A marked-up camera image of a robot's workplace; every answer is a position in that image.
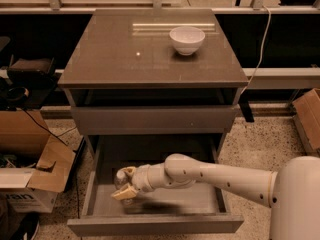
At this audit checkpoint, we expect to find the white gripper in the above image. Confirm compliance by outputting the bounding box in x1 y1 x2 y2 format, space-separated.
111 165 154 201

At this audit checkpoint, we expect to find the black tray on shelf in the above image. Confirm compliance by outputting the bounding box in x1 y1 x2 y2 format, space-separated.
7 58 55 81

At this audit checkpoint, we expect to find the white ceramic bowl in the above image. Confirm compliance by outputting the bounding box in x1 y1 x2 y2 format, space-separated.
169 26 206 56

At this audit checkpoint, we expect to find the grey drawer cabinet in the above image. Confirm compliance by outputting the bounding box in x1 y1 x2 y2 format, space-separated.
57 8 250 237

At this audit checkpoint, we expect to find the white cable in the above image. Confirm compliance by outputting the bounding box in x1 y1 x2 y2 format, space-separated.
239 5 272 96

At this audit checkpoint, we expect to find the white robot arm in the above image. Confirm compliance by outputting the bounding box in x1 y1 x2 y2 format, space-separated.
112 153 320 240

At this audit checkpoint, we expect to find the closed grey top drawer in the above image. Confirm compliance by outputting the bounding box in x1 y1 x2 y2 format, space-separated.
71 106 237 135

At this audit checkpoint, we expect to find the open grey middle drawer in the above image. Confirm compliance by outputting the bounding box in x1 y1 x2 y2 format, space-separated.
67 133 244 237

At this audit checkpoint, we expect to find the clear plastic water bottle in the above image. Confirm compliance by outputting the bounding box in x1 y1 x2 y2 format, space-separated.
114 170 133 205

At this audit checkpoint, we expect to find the cardboard box right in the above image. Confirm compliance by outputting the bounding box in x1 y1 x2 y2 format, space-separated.
293 88 320 157

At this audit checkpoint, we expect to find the black round object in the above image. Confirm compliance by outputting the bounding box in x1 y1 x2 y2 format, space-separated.
5 87 30 107

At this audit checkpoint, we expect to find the open cardboard box left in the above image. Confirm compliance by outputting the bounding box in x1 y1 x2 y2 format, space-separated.
0 111 75 213

